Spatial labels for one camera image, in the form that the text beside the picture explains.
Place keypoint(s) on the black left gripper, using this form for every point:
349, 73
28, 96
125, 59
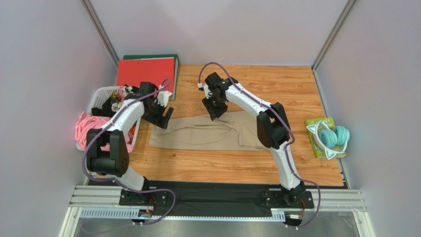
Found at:
160, 120

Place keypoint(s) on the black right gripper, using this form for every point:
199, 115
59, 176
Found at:
215, 104

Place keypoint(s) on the beige t-shirt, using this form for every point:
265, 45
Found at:
233, 131

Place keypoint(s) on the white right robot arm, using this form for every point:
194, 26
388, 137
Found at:
273, 130

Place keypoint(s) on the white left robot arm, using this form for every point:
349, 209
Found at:
106, 157

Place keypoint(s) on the green folder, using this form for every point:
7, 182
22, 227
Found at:
177, 70

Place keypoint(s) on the orange t-shirt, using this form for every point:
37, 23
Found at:
133, 129

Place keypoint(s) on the black floral t-shirt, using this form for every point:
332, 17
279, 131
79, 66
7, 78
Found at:
114, 101

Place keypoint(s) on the white laundry basket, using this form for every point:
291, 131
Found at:
99, 97

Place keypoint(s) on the pink t-shirt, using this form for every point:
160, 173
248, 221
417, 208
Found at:
87, 122

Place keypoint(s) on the green book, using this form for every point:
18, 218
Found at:
310, 126

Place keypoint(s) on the teal cat-ear headphones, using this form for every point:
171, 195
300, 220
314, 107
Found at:
333, 141

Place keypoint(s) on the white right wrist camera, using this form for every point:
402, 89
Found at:
205, 88

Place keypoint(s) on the aluminium frame rail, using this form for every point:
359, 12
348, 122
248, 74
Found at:
339, 212

